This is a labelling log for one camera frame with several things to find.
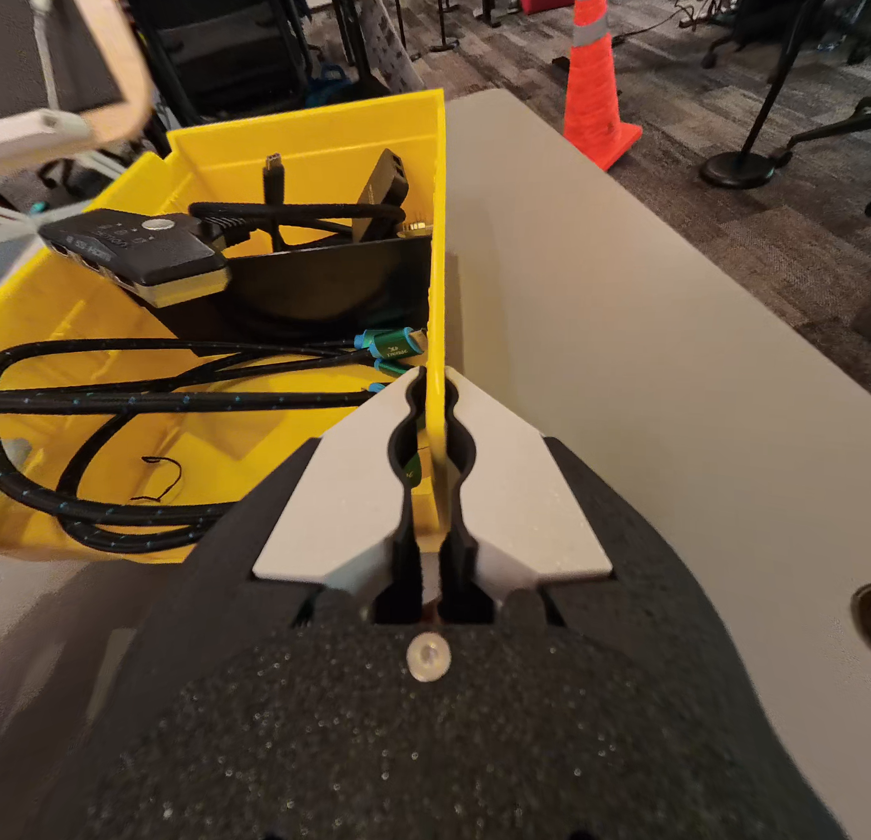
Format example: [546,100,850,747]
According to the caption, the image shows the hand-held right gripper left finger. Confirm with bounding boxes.
[252,369,426,623]

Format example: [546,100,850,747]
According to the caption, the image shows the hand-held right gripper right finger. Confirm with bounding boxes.
[439,369,613,623]

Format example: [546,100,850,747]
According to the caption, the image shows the black switch cable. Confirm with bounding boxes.
[188,200,434,249]

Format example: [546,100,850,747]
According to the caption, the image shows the black hdmi switch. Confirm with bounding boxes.
[37,208,229,308]

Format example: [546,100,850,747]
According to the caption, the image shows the yellow plastic bin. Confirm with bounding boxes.
[0,90,455,562]

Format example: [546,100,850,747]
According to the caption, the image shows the thin black thread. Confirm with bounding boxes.
[129,455,183,504]

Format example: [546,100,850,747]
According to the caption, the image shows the black bin divider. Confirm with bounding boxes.
[153,237,433,340]

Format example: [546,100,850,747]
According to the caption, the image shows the black adapter block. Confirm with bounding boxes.
[350,147,411,243]

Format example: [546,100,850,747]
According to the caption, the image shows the black round-base stand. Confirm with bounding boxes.
[701,0,845,189]

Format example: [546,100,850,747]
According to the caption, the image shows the orange traffic cone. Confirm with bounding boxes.
[563,0,642,172]

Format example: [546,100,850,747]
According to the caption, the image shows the black office chair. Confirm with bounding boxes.
[704,0,871,72]
[116,0,321,119]

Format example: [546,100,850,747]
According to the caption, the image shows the wooden-framed black book stand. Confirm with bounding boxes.
[0,0,159,174]

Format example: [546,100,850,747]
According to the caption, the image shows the black usb cable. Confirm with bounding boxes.
[262,151,290,252]

